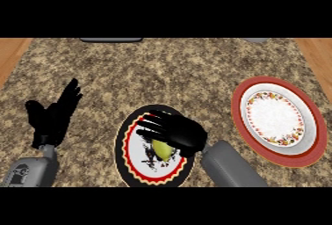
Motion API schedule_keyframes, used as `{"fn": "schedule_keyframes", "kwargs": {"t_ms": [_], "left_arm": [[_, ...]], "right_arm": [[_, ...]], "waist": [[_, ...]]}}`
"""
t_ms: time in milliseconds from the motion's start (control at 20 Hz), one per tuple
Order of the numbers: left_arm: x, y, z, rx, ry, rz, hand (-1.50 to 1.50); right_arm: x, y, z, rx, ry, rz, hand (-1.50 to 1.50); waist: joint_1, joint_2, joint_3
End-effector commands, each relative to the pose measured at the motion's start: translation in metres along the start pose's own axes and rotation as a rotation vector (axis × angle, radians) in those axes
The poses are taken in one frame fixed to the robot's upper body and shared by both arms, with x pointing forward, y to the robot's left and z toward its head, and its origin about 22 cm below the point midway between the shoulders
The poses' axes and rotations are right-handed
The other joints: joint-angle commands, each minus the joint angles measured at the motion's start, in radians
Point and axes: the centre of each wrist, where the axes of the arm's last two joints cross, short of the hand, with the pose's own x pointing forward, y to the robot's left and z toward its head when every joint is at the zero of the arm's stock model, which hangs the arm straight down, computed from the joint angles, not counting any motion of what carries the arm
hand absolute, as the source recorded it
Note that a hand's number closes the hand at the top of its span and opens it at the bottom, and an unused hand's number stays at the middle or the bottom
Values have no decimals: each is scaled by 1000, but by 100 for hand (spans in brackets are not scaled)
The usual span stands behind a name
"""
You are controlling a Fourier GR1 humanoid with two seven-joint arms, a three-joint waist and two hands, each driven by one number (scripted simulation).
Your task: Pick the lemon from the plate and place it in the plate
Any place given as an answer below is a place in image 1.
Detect yellow-green lemon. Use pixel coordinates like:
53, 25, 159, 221
150, 139, 177, 163

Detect pale grey object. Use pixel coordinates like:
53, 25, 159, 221
240, 37, 270, 44

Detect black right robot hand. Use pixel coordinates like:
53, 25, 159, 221
134, 109, 209, 158

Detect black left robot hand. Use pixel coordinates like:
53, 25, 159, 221
24, 77, 84, 149

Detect dark grey flat appliance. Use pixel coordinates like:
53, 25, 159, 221
80, 37, 145, 44

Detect red-rimmed floral white plate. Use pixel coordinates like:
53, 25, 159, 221
230, 76, 328, 169

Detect black red-rimmed plate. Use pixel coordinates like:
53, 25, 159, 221
112, 104, 196, 188

